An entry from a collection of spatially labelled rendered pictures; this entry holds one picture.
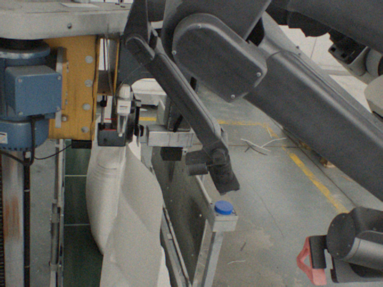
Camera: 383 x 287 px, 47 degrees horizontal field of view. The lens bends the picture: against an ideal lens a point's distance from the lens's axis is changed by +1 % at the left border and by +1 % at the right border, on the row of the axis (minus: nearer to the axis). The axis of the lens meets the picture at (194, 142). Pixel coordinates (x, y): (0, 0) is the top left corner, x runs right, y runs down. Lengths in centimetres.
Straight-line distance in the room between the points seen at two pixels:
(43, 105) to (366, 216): 71
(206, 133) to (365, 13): 82
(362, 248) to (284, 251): 221
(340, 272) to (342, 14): 41
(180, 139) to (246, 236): 151
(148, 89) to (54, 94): 324
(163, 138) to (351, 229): 88
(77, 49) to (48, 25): 22
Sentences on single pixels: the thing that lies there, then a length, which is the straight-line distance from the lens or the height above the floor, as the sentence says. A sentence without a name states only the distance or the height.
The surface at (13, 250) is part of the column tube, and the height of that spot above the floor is 58.
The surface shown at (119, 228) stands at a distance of 110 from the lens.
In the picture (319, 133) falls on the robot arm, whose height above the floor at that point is 148.
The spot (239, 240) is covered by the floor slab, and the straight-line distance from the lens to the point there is 272.
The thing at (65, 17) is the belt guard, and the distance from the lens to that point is 104.
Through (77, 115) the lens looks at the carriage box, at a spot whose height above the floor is 110.
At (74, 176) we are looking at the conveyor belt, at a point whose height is 38.
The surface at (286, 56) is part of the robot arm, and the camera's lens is 35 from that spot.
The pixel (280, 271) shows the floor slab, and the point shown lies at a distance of 260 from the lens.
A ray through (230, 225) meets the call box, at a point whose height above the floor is 80.
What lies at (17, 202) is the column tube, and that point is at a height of 77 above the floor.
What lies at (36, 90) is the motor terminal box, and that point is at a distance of 99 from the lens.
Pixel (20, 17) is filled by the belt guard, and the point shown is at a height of 141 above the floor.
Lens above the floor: 162
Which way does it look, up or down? 25 degrees down
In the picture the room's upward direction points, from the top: 10 degrees clockwise
